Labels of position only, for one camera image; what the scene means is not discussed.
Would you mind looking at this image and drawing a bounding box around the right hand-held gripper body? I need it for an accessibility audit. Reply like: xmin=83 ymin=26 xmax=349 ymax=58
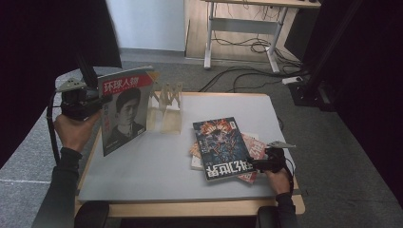
xmin=254 ymin=140 xmax=297 ymax=174

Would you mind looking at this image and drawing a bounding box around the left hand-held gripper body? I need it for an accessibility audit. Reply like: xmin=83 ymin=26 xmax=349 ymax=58
xmin=55 ymin=78 xmax=107 ymax=122

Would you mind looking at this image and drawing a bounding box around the red-brown illustrated magazine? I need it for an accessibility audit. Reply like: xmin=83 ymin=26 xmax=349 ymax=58
xmin=188 ymin=132 xmax=268 ymax=185

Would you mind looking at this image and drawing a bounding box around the grey magazine with red banner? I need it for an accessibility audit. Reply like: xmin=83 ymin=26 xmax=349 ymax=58
xmin=96 ymin=65 xmax=162 ymax=158

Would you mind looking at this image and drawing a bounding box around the dark blue illustrated magazine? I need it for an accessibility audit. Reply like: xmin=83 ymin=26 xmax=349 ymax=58
xmin=192 ymin=116 xmax=257 ymax=182

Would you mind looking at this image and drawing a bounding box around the wooden book rack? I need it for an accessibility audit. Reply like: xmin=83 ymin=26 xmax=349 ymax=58
xmin=145 ymin=81 xmax=184 ymax=136

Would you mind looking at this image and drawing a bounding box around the person's right hand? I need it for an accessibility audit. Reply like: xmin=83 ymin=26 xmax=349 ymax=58
xmin=263 ymin=169 xmax=292 ymax=197

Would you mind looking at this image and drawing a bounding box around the person's left hand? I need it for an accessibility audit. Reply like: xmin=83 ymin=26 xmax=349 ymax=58
xmin=53 ymin=109 xmax=103 ymax=154

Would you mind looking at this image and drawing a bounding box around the black metal stand, square base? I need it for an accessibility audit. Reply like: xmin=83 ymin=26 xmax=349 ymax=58
xmin=75 ymin=51 xmax=100 ymax=91

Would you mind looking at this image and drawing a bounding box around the grey tape strip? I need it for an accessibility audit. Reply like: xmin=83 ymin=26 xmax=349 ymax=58
xmin=288 ymin=188 xmax=309 ymax=197

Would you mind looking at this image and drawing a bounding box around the black curtain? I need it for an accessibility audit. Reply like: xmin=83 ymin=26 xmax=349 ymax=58
xmin=0 ymin=0 xmax=123 ymax=169
xmin=302 ymin=0 xmax=403 ymax=208

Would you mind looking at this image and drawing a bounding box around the light grey table sheet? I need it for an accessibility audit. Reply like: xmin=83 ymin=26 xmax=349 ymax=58
xmin=77 ymin=94 xmax=297 ymax=203

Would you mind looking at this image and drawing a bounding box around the wooden table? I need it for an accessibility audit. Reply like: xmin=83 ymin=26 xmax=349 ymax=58
xmin=73 ymin=91 xmax=307 ymax=219

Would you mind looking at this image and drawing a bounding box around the white power strip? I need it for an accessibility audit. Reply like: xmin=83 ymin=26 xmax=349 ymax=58
xmin=281 ymin=75 xmax=304 ymax=86

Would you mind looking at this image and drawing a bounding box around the white-legged desk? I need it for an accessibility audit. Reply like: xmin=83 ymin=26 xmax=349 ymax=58
xmin=202 ymin=0 xmax=322 ymax=74

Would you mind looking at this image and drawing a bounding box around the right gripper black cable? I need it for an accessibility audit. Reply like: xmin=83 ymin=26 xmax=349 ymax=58
xmin=282 ymin=156 xmax=297 ymax=198

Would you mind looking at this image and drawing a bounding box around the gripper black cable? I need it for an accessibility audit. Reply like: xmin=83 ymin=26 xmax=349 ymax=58
xmin=282 ymin=156 xmax=297 ymax=198
xmin=46 ymin=93 xmax=62 ymax=166

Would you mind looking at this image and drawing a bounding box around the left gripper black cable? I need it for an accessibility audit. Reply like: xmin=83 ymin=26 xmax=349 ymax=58
xmin=46 ymin=93 xmax=62 ymax=166

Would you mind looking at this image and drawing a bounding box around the black metal stand, slanted post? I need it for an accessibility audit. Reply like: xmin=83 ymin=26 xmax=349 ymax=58
xmin=286 ymin=0 xmax=365 ymax=112

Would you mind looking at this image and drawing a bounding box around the black floor cable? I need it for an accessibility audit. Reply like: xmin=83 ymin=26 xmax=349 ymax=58
xmin=198 ymin=65 xmax=310 ymax=94

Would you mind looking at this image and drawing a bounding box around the black cable tangle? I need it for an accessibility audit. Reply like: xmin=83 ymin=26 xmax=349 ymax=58
xmin=211 ymin=29 xmax=302 ymax=69

